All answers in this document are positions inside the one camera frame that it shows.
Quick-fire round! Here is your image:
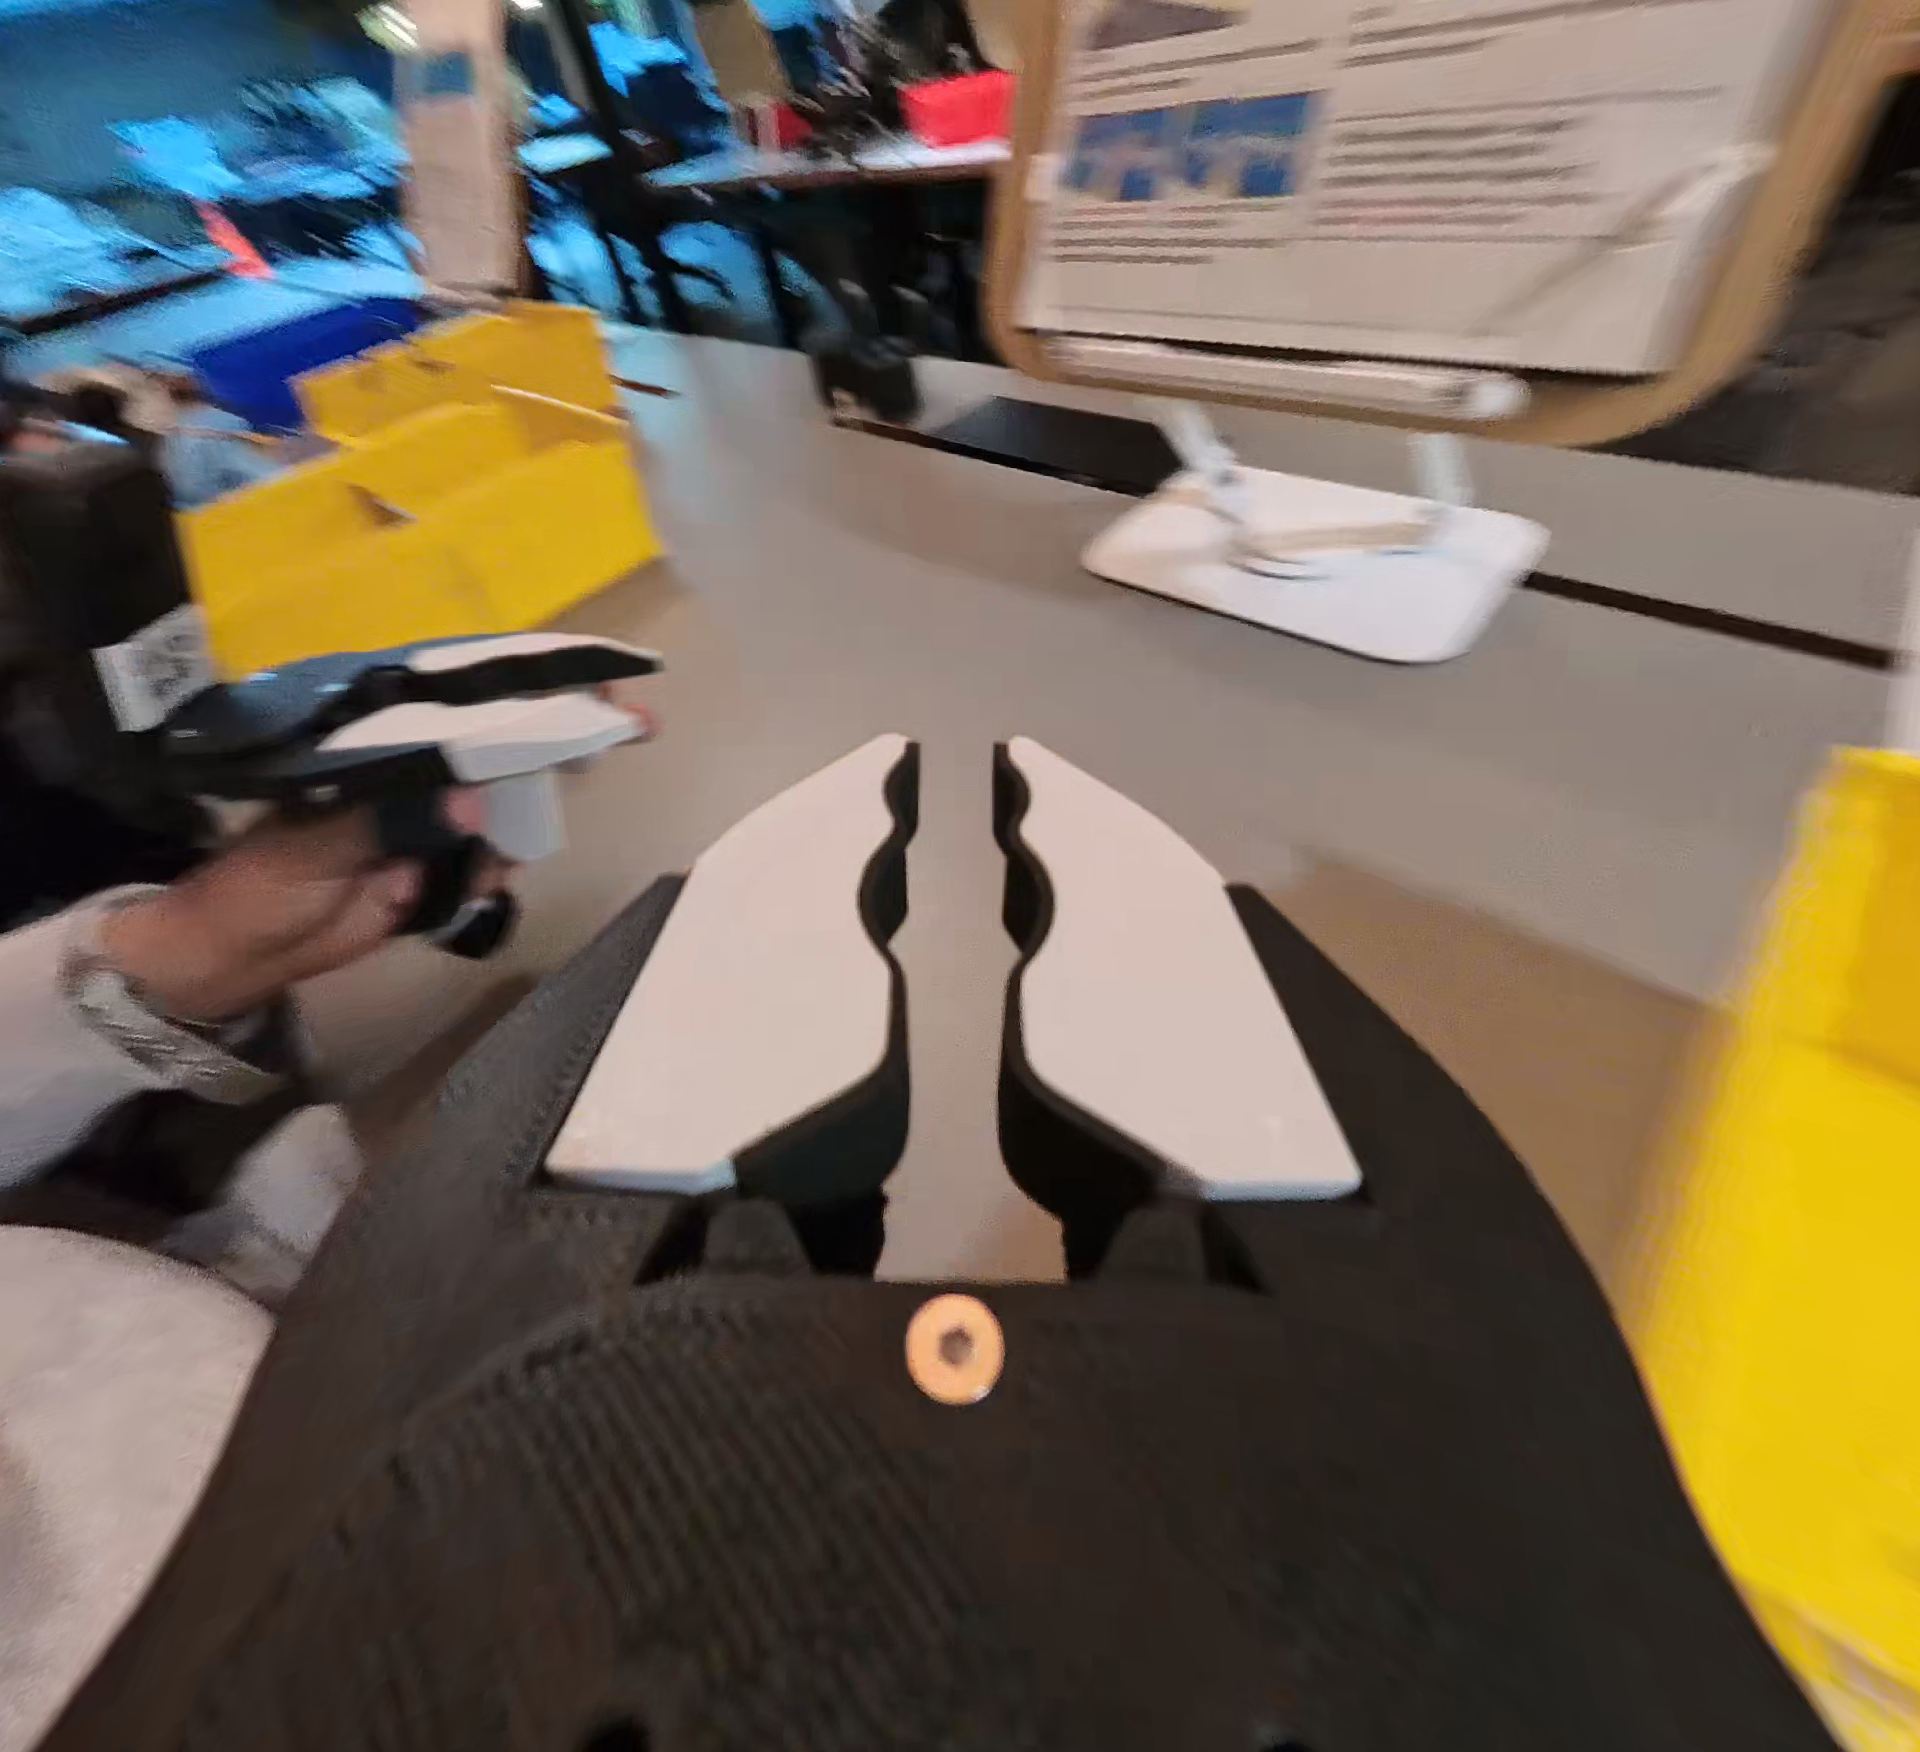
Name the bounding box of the white tablet stand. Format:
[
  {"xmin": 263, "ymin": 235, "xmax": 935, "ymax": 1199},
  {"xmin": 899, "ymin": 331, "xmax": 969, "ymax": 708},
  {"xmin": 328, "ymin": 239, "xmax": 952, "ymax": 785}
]
[{"xmin": 981, "ymin": 0, "xmax": 1920, "ymax": 665}]

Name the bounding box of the blue plastic bin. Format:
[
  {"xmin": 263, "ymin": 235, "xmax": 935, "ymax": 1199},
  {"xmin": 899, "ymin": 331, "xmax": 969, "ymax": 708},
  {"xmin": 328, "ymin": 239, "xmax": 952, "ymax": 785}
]
[{"xmin": 192, "ymin": 293, "xmax": 429, "ymax": 431}]

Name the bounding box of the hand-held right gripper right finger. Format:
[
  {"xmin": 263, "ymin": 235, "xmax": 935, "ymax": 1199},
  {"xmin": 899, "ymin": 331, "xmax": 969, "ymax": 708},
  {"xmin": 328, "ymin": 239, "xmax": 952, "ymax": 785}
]
[{"xmin": 991, "ymin": 735, "xmax": 1364, "ymax": 1201}]

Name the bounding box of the red bin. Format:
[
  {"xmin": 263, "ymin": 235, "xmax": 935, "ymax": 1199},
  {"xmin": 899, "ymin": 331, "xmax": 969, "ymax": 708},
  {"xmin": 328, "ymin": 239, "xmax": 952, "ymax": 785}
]
[{"xmin": 900, "ymin": 71, "xmax": 1020, "ymax": 150}]

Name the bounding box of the person's grey sweatshirt torso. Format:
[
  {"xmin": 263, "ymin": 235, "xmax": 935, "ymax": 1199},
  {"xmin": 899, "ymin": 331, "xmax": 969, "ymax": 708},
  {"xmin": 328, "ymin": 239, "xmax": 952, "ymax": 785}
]
[{"xmin": 0, "ymin": 1107, "xmax": 367, "ymax": 1752}]

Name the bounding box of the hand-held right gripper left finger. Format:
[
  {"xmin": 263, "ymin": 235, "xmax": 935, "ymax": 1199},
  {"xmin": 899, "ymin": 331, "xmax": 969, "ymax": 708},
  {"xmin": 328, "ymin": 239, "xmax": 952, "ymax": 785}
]
[{"xmin": 542, "ymin": 730, "xmax": 921, "ymax": 1195}]

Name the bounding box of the person's left forearm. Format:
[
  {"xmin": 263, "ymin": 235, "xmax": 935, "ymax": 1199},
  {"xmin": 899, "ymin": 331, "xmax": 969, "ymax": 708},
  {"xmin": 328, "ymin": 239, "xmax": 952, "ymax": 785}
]
[{"xmin": 0, "ymin": 881, "xmax": 360, "ymax": 1221}]

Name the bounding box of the yellow bin with divider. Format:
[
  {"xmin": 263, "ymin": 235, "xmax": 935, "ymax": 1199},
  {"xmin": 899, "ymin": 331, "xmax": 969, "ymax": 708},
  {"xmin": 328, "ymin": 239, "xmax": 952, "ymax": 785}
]
[{"xmin": 177, "ymin": 425, "xmax": 664, "ymax": 676}]

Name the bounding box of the yellow plastic bin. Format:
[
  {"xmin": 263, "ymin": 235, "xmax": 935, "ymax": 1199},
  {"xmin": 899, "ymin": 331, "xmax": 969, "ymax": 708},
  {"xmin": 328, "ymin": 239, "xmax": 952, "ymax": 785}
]
[
  {"xmin": 292, "ymin": 304, "xmax": 621, "ymax": 447},
  {"xmin": 1612, "ymin": 744, "xmax": 1920, "ymax": 1752}
]

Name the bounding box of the person's left hand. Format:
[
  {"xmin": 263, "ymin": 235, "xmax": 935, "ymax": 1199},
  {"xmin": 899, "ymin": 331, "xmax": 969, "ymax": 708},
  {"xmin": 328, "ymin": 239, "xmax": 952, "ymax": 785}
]
[{"xmin": 97, "ymin": 790, "xmax": 495, "ymax": 1032}]

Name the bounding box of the silver wristwatch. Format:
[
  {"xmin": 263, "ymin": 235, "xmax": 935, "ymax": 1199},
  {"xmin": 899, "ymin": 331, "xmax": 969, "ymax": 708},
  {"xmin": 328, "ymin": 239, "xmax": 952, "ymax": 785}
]
[{"xmin": 58, "ymin": 945, "xmax": 294, "ymax": 1108}]

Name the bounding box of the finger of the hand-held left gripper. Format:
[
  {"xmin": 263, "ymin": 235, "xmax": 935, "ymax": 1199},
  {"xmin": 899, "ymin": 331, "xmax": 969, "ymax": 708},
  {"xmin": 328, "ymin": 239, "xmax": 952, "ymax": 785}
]
[
  {"xmin": 315, "ymin": 693, "xmax": 651, "ymax": 865},
  {"xmin": 383, "ymin": 630, "xmax": 664, "ymax": 712}
]

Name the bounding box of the grey desk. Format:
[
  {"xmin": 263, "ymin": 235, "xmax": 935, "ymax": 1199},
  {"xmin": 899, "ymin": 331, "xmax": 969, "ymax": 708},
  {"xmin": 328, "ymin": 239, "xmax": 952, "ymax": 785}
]
[{"xmin": 299, "ymin": 319, "xmax": 1920, "ymax": 1605}]

